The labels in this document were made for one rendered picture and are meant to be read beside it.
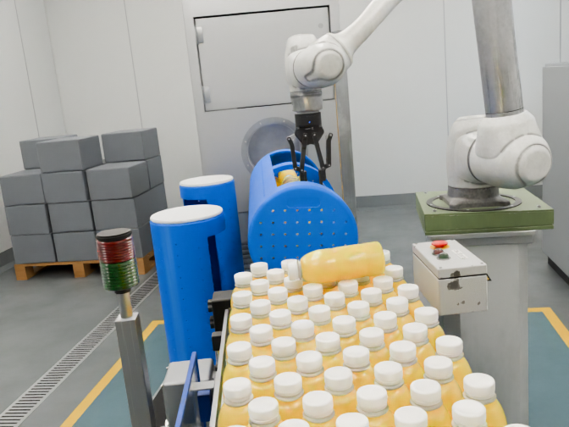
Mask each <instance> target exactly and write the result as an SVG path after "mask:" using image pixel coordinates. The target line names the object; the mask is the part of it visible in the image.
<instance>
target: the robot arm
mask: <svg viewBox="0 0 569 427"><path fill-rule="evenodd" d="M401 1H402V0H372V1H371V2H370V4H369V5H368V6H367V7H366V9H365V10H364V11H363V12H362V14H361V15H360V16H359V17H358V18H357V19H356V20H355V21H354V22H353V23H352V24H351V25H350V26H348V27H347V28H346V29H344V30H343V31H341V32H340V33H337V34H332V33H327V34H326V35H324V36H322V37H320V38H319V39H317V38H316V37H315V36H314V35H313V34H308V33H306V34H298V35H294V36H291V37H290V38H289V39H288V41H287V43H286V48H285V54H284V64H285V73H286V80H287V83H288V86H289V88H290V92H292V93H291V94H290V100H291V103H292V111H293V112H296V114H295V121H296V130H295V134H293V135H292V136H287V138H286V139H287V141H288V143H289V144H290V153H291V159H292V165H293V169H294V170H296V171H299V172H300V181H307V172H306V171H305V170H304V166H305V157H306V149H307V145H310V144H312V145H314V147H315V149H316V153H317V155H318V162H319V165H320V168H321V169H318V177H319V184H320V185H323V181H326V172H325V170H326V169H327V168H329V167H331V140H332V137H333V134H332V133H331V132H327V131H324V129H323V127H322V118H321V112H319V111H318V110H320V109H323V97H322V94H323V92H322V88H324V87H328V86H332V85H334V84H335V83H337V82H338V81H339V80H340V79H341V78H342V77H343V76H344V74H345V72H346V71H347V70H348V69H349V68H350V66H351V65H352V63H353V61H352V59H353V54H354V53H355V51H356V50H357V49H358V48H359V47H360V46H361V45H362V44H363V43H364V42H365V41H366V40H367V39H368V38H369V36H370V35H371V34H372V33H373V32H374V31H375V30H376V29H377V27H378V26H379V25H380V24H381V23H382V22H383V21H384V19H385V18H386V17H387V16H388V15H389V14H390V13H391V11H392V10H393V9H394V8H395V7H396V6H397V5H398V4H399V3H400V2H401ZM472 11H473V18H474V24H475V32H476V39H477V46H478V59H479V67H480V74H481V81H482V88H483V101H484V108H485V114H481V115H472V116H464V117H459V118H458V119H457V120H456V121H455V122H454V123H453V125H452V126H451V128H450V132H449V135H448V139H447V147H446V169H447V178H448V191H447V193H445V194H440V195H439V200H442V201H444V202H445V203H446V204H447V205H449V206H450V208H457V209H460V208H481V207H496V206H508V205H510V201H509V200H507V199H505V198H503V197H502V196H501V195H500V193H499V188H504V189H512V190H516V189H520V188H524V187H528V186H532V185H535V184H537V183H539V182H540V181H541V180H543V179H544V178H545V177H546V176H547V174H548V173H549V172H550V169H551V165H552V155H551V151H550V147H549V145H548V143H547V142H546V140H545V139H544V138H543V137H542V135H541V133H540V131H539V128H538V126H537V123H536V120H535V118H534V116H533V115H532V114H530V113H529V112H528V111H527V110H525V109H524V108H523V100H522V85H521V76H520V69H519V61H518V52H517V38H516V29H515V21H514V13H513V5H512V0H472ZM323 135H324V138H325V139H326V164H324V162H323V156H322V153H321V150H320V146H319V141H320V139H321V137H322V136H323ZM295 138H297V139H298V140H299V141H300V142H301V159H300V167H298V166H297V162H296V151H295V146H294V142H295Z"/></svg>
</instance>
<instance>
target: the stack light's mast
mask: <svg viewBox="0 0 569 427"><path fill-rule="evenodd" d="M131 234H132V230H130V229H128V228H117V229H111V230H104V231H101V232H99V233H97V235H96V239H97V240H98V241H118V240H122V239H124V238H127V237H129V236H130V235H131ZM130 291H131V288H130V289H126V290H122V291H114V293H115V294H117V297H118V302H119V311H120V317H121V318H122V319H127V318H130V317H132V316H133V313H132V307H131V301H130Z"/></svg>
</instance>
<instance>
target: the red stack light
mask: <svg viewBox="0 0 569 427"><path fill-rule="evenodd" d="M96 244H97V253H98V258H99V262H100V263H107V264H109V263H122V262H125V261H128V260H131V259H132V258H134V257H135V246H134V239H133V235H130V236H129V237H127V238H124V239H122V240H118V241H98V240H96Z"/></svg>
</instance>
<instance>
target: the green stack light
mask: <svg viewBox="0 0 569 427"><path fill-rule="evenodd" d="M100 269H101V274H102V283H103V288H104V289H105V290H107V291H122V290H126V289H130V288H132V287H134V286H137V285H138V284H139V283H140V279H139V273H138V267H137V261H136V257H134V258H132V259H131V260H128V261H125V262H122V263H109V264H107V263H100Z"/></svg>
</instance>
